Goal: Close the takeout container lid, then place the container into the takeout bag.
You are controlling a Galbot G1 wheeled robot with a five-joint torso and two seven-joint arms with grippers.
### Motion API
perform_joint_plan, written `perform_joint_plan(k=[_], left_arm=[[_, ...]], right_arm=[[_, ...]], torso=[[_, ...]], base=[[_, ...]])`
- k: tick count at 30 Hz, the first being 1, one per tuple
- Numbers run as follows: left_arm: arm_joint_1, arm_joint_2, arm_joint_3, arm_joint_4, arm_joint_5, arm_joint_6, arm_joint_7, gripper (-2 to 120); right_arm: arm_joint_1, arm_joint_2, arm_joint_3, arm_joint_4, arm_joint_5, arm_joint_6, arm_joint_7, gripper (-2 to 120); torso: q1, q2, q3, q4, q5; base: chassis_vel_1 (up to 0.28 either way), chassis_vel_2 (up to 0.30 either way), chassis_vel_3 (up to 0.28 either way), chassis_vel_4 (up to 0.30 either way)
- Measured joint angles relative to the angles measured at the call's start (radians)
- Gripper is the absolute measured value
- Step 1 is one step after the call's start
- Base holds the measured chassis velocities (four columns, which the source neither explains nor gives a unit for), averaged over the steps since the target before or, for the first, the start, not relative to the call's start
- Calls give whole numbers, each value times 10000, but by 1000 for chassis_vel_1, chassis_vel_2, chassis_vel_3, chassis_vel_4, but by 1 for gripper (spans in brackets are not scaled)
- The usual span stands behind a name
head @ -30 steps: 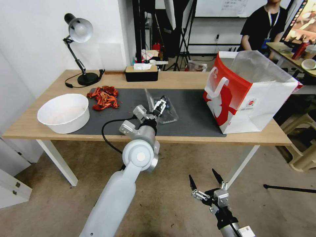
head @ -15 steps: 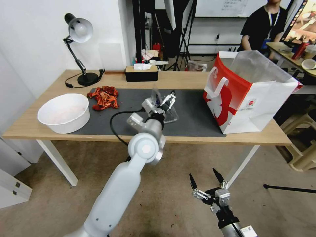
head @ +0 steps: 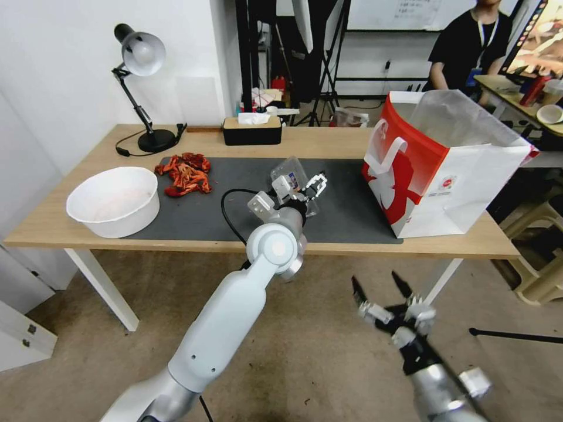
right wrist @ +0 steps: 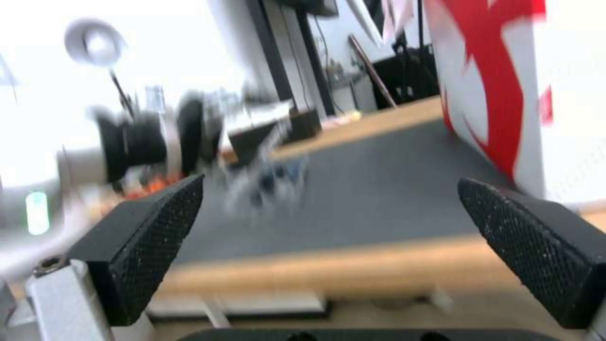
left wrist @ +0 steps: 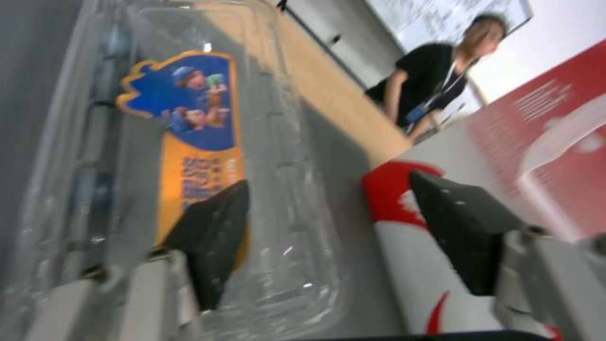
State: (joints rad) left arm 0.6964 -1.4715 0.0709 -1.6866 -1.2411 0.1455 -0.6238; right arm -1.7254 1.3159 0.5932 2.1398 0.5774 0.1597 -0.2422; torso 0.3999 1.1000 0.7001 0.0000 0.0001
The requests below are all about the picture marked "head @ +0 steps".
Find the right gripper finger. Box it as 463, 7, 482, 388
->
351, 275, 395, 327
391, 270, 437, 331

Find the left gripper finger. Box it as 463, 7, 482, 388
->
302, 170, 327, 192
307, 177, 330, 203

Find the black tissue box wooden lid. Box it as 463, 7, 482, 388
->
222, 115, 284, 147

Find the red white takeout bag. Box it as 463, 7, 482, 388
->
361, 89, 540, 240

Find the white round takeout bowl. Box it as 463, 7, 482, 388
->
66, 166, 160, 239

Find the white table leg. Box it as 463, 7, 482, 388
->
423, 258, 464, 308
63, 248, 140, 332

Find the white tissue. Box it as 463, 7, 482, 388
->
237, 112, 270, 127

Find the dark grey table mat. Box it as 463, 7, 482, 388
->
121, 156, 403, 245

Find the black tripod leg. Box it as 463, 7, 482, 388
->
467, 326, 563, 345

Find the black tripod stand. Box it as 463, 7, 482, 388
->
292, 0, 352, 128

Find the red crayfish shell pile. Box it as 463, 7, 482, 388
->
154, 152, 213, 198

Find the beige plastic stool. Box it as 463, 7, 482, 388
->
500, 189, 563, 307

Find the black metal rack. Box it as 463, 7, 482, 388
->
234, 0, 284, 125

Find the white whiteboard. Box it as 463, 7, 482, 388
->
345, 0, 443, 32

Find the person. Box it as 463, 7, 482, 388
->
428, 0, 514, 106

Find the wooden side desk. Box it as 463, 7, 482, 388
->
473, 73, 563, 132

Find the black desk lamp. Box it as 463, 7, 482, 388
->
111, 22, 178, 154

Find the small white bowl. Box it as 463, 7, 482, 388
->
536, 104, 563, 125

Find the red bottle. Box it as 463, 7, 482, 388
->
519, 75, 551, 107

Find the paper drink cup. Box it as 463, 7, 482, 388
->
543, 79, 563, 107

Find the computer monitor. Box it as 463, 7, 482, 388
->
499, 0, 563, 82

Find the white cabinet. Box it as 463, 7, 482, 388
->
0, 244, 59, 375

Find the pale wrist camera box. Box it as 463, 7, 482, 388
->
271, 173, 296, 201

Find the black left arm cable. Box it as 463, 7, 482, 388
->
219, 188, 264, 271

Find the black lamp power cable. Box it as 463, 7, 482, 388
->
115, 122, 188, 158

